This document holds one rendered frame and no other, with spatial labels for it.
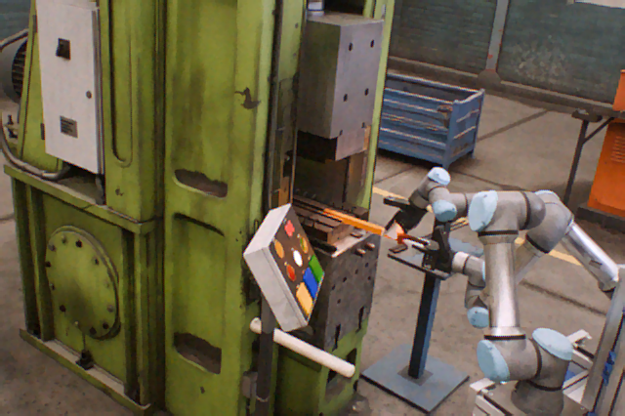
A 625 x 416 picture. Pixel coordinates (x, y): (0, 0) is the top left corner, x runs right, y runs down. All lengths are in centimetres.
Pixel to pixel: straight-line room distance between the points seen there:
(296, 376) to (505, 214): 135
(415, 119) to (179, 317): 399
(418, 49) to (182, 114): 876
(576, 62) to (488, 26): 141
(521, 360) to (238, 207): 108
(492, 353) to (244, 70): 117
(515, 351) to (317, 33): 121
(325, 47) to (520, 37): 809
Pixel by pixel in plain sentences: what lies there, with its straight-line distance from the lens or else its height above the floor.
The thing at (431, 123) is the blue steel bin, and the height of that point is 46.
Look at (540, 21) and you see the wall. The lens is 1018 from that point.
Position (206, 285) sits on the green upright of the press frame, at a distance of 269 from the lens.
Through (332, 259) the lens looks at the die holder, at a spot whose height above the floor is 90.
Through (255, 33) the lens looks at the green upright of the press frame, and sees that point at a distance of 217.
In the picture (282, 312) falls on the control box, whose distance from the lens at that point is 200.
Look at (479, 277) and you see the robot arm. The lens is 241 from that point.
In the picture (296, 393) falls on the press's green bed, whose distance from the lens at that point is 297.
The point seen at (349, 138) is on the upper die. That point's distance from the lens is 248.
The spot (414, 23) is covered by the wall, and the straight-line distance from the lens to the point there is 1107.
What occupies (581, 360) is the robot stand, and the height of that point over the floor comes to 74.
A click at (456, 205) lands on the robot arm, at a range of 232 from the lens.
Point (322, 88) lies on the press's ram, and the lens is 235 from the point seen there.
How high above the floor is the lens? 206
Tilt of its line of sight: 23 degrees down
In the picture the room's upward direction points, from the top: 5 degrees clockwise
